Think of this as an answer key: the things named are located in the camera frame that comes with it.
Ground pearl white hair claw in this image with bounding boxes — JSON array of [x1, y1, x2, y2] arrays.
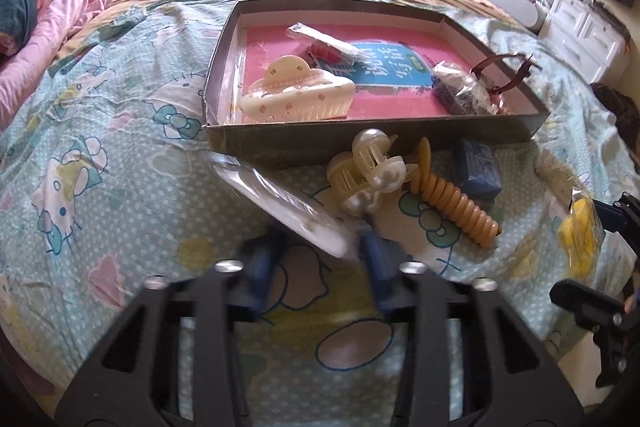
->
[[326, 128, 418, 217]]

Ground maroon strap wristwatch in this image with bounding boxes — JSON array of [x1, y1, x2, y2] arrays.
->
[[470, 53, 541, 114]]

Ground hello kitty blue bedsheet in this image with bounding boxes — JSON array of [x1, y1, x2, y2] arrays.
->
[[1, 0, 639, 426]]

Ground white dresser drawers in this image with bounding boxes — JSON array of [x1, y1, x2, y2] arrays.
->
[[539, 0, 629, 88]]

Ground bagged white comb clip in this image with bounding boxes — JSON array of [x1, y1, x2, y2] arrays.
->
[[535, 148, 584, 208]]

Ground pink Chinese workbook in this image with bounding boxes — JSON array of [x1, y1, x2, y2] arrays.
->
[[243, 25, 475, 120]]

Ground white card earrings bag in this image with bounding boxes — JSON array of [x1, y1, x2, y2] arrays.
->
[[206, 152, 357, 260]]

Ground blue small box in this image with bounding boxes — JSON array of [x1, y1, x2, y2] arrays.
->
[[452, 140, 502, 202]]

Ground pink quilt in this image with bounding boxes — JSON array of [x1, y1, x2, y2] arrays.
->
[[1, 0, 114, 128]]

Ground clear bag dark hairpiece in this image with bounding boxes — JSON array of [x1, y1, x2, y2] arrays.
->
[[432, 61, 499, 116]]

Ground dark cardboard tray box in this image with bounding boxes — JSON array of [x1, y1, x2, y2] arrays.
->
[[203, 0, 549, 167]]

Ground bagged yellow rings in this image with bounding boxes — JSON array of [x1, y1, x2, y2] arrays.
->
[[556, 188, 609, 285]]

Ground bagged red cherry earrings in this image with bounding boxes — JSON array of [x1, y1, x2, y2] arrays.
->
[[285, 23, 366, 65]]

